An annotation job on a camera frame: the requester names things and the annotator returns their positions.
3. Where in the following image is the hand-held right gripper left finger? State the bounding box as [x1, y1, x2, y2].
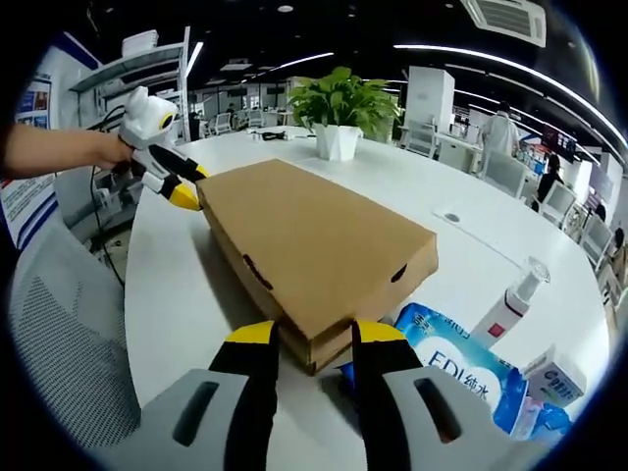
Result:
[112, 319, 281, 471]

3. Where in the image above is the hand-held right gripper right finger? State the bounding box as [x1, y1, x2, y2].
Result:
[350, 318, 547, 471]

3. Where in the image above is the blue wet wipes pack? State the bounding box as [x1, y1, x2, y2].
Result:
[339, 301, 531, 438]

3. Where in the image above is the white pump bottle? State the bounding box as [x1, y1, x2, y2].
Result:
[470, 255, 551, 352]

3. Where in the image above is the brown cardboard shoe box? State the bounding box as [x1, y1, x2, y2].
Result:
[195, 157, 439, 377]

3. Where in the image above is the blue white flower tissue pack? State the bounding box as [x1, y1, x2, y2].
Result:
[493, 390, 575, 442]

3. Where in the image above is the small white printed carton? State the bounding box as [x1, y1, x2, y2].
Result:
[520, 344, 589, 411]

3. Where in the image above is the person's left hand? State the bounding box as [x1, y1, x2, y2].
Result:
[92, 131, 136, 173]

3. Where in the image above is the metal storage shelf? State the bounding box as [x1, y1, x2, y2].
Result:
[68, 28, 192, 143]

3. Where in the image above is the potted green plant white pot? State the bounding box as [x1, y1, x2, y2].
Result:
[287, 66, 401, 163]

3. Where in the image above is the grey mesh office chair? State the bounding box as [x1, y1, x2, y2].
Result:
[7, 220, 148, 452]

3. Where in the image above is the row of white office chairs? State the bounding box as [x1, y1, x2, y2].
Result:
[406, 117, 619, 261]

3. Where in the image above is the white square pillar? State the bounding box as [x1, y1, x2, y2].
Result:
[404, 66, 457, 143]

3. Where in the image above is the long ceiling light strip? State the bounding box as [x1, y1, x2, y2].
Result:
[392, 43, 619, 143]

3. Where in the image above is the ceiling air conditioner vent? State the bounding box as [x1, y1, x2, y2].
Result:
[460, 0, 549, 49]

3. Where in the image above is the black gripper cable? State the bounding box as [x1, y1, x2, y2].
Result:
[90, 105, 130, 290]

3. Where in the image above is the blue white wall poster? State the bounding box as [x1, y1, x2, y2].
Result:
[0, 31, 104, 249]

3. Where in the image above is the wall monitor screen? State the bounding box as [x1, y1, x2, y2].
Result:
[539, 125, 578, 161]

